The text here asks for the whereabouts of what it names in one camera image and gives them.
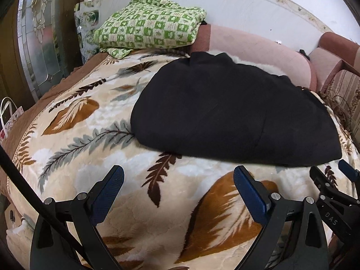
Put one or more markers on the pink bed headboard cushion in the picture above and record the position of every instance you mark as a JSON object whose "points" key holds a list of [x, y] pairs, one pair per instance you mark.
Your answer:
{"points": [[334, 60]]}

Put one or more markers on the leaf pattern fleece blanket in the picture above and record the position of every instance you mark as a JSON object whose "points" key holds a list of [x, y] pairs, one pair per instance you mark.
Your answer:
{"points": [[173, 211]]}

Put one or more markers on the green checkered folded quilt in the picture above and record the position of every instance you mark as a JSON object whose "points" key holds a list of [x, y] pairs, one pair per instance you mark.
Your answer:
{"points": [[148, 24]]}

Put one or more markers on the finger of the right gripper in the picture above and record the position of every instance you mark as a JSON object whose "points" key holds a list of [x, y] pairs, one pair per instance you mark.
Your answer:
{"points": [[351, 173], [330, 195]]}

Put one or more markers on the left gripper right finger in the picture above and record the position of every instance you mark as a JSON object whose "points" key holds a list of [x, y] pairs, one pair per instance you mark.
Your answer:
{"points": [[306, 245]]}

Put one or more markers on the striped beige side cushion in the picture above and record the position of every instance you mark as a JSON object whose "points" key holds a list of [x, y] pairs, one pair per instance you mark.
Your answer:
{"points": [[341, 93]]}

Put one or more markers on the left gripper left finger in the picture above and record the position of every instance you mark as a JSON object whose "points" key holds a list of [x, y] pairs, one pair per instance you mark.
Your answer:
{"points": [[66, 236]]}

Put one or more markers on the white paper shopping bag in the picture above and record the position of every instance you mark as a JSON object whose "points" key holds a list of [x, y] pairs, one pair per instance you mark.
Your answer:
{"points": [[9, 115]]}

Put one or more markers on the dark navy hooded coat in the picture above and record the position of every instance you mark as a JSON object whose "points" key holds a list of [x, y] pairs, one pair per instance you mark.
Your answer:
{"points": [[211, 107]]}

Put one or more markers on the glass panel door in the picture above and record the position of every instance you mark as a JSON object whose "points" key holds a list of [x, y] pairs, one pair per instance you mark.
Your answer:
{"points": [[48, 42]]}

